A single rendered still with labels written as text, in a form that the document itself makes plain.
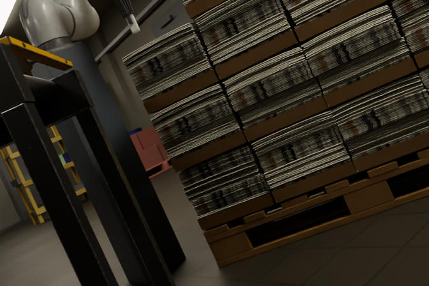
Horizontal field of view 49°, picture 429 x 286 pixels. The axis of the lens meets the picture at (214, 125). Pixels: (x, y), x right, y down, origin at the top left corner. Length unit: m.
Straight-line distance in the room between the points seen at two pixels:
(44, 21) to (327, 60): 1.15
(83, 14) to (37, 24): 0.25
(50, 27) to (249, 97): 0.91
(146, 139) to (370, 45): 6.39
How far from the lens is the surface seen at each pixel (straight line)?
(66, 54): 2.01
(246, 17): 1.58
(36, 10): 2.09
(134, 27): 1.89
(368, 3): 1.55
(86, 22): 2.23
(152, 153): 7.24
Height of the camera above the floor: 0.52
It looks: 2 degrees down
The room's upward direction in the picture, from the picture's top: 24 degrees counter-clockwise
